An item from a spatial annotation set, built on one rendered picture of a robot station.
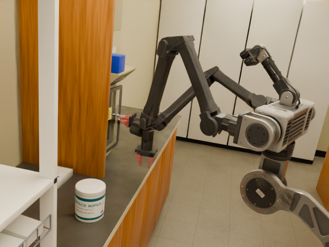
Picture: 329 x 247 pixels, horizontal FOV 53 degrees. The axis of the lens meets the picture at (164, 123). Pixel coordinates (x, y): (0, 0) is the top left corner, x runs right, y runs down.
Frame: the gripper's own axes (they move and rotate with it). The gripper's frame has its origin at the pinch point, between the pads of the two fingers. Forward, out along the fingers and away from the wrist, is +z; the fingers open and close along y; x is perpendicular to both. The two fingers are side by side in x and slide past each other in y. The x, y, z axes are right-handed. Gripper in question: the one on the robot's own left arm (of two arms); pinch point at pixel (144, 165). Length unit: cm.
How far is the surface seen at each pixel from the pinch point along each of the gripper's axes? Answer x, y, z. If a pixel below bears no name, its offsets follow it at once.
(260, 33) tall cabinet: -325, -65, -64
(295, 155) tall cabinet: -326, -146, 97
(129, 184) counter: -6.3, 8.7, 15.8
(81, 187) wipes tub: 30.5, 19.7, 1.0
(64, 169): -0.4, 44.2, 11.6
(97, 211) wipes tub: 30.8, 11.9, 10.9
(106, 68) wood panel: -6, 25, -45
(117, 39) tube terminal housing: -40, 33, -56
